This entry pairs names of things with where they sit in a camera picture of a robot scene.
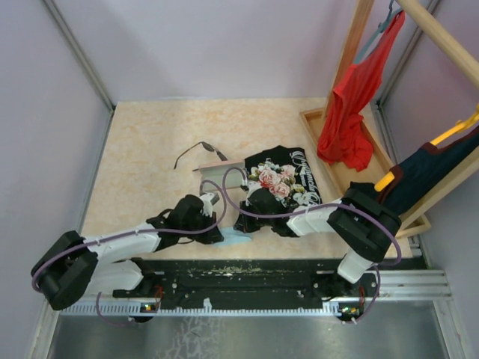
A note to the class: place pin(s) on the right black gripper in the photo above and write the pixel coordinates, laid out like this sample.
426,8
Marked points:
244,225

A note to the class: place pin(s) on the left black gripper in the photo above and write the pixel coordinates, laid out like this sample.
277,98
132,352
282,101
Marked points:
212,235

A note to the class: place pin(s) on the light blue cleaning cloth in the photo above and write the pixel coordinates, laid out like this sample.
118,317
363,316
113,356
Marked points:
233,237

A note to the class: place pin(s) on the pink glasses case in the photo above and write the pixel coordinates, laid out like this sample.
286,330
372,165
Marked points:
228,172

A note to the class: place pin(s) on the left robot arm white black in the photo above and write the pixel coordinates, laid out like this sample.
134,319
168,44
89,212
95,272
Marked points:
77,266

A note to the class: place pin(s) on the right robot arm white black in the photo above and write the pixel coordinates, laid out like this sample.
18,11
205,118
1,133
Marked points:
364,224

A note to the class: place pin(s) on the black floral t-shirt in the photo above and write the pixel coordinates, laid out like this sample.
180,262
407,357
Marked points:
285,173

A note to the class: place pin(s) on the red tank top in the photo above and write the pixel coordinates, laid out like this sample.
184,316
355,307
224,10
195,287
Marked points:
342,139

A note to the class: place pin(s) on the wooden clothes rack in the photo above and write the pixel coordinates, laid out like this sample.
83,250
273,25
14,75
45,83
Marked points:
391,128

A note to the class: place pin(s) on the navy blue garment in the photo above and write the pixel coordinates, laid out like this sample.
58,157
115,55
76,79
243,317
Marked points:
425,168

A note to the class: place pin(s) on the yellow clothes hanger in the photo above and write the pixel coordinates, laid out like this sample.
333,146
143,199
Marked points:
460,126

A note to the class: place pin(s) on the grey clothes hanger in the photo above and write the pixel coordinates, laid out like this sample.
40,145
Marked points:
393,10

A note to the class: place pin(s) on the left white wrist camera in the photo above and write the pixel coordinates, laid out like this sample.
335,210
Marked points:
208,200

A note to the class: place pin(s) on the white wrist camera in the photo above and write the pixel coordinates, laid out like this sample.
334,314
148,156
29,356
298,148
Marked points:
250,187
208,200

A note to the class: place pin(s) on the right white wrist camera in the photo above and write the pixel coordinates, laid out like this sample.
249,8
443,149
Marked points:
250,187

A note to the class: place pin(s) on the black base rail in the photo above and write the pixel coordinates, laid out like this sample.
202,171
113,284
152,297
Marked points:
245,284

